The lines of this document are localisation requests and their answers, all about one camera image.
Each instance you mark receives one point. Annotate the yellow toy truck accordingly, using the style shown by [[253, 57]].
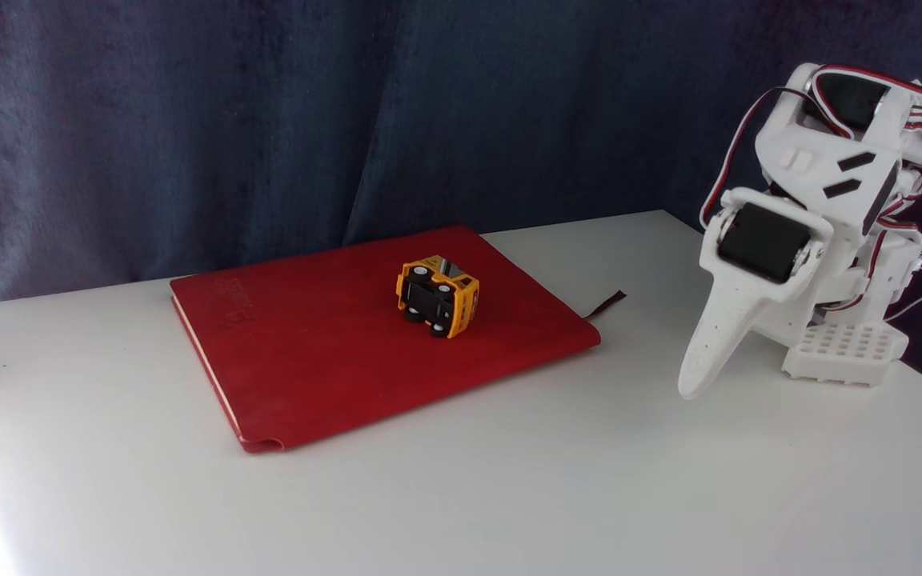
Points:
[[437, 300]]

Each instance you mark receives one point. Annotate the red notebook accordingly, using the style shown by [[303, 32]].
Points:
[[309, 352]]

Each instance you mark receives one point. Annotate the dark red bookmark ribbon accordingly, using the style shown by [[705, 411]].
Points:
[[607, 304]]

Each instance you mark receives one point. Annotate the dark blue curtain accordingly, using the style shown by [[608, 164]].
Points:
[[189, 120]]

